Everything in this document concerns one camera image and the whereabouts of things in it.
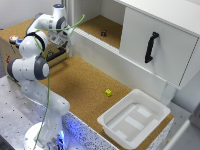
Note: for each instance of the red button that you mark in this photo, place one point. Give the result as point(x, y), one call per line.
point(13, 38)

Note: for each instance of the white plastic box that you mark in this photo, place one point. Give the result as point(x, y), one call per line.
point(133, 120)

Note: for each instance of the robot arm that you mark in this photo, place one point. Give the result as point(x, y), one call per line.
point(28, 68)

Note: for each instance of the white sliding door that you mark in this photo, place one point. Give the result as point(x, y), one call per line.
point(170, 56)

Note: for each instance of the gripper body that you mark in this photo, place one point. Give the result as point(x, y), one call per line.
point(59, 39)

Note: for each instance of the white cabinet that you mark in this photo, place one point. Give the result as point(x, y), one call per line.
point(110, 63)

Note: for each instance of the purple block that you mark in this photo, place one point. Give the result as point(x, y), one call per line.
point(103, 33)

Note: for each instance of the yellow block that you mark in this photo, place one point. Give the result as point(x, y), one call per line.
point(108, 92)

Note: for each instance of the wooden drawer box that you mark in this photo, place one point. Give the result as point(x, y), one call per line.
point(10, 31)

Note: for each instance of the blue button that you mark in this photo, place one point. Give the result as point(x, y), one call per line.
point(19, 42)

